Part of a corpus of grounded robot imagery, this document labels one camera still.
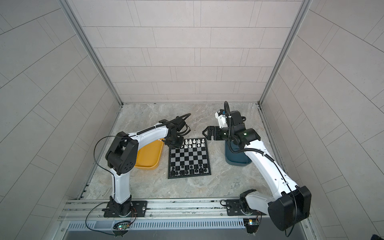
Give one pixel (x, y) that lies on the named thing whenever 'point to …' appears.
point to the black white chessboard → (191, 159)
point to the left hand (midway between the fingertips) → (183, 144)
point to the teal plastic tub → (238, 158)
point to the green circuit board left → (122, 226)
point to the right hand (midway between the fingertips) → (209, 132)
